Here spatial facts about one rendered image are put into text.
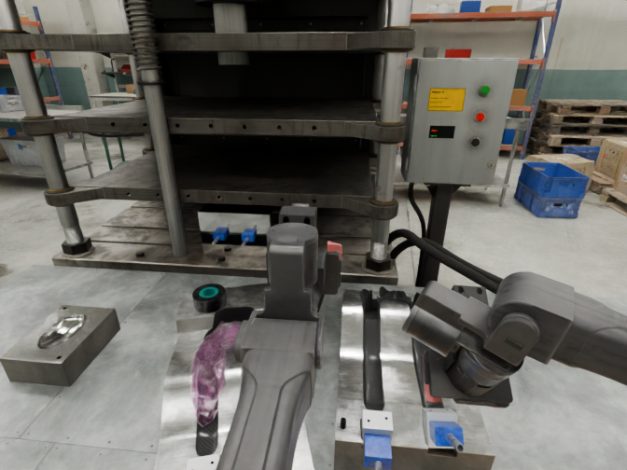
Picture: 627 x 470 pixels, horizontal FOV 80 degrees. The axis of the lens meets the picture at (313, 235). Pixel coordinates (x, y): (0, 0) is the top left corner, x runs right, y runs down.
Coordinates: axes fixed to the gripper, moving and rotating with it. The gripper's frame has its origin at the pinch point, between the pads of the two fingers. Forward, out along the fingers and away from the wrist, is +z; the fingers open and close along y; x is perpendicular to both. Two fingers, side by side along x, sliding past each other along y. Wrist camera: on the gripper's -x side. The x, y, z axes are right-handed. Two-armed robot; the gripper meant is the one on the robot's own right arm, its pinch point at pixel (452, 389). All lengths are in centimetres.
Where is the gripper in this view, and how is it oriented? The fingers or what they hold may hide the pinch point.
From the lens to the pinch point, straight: 65.6
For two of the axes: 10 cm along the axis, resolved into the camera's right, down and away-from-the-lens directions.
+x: -1.0, 8.2, -5.6
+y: -9.9, -0.5, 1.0
